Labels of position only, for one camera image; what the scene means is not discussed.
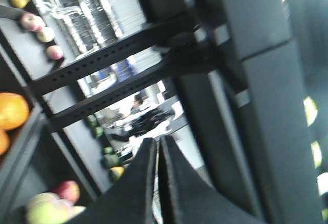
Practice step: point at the large orange far right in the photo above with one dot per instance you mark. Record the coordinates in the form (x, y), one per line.
(14, 110)

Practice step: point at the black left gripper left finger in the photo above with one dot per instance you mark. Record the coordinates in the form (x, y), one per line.
(130, 199)

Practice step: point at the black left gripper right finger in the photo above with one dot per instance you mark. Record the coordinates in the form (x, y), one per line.
(185, 197)

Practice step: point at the small orange lower right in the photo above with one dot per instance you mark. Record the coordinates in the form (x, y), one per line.
(4, 141)

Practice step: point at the black upper tray shelf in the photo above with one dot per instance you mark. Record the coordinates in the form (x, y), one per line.
(37, 76)

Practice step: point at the red peach apple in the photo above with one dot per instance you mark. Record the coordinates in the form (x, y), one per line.
(68, 190)

